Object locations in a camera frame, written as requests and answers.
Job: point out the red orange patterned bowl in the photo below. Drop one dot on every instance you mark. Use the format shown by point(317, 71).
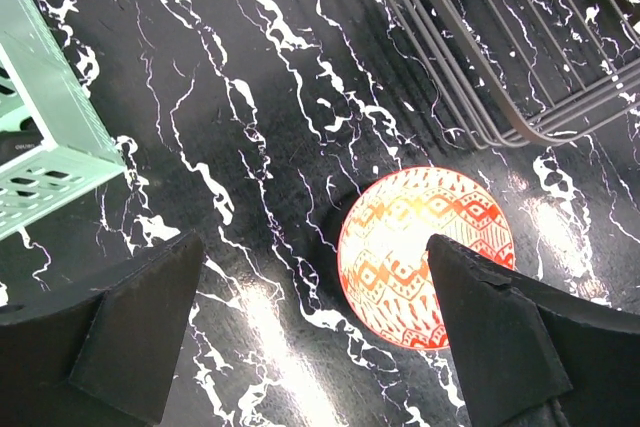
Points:
point(382, 257)

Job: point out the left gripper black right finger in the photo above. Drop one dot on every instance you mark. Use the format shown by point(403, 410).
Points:
point(528, 354)

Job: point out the green mesh file organizer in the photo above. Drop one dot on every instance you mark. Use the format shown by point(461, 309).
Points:
point(76, 153)

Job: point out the dark wire dish rack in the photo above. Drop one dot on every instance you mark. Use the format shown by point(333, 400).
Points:
point(518, 72)

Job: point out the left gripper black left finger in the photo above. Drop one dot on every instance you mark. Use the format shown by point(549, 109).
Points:
point(101, 351)

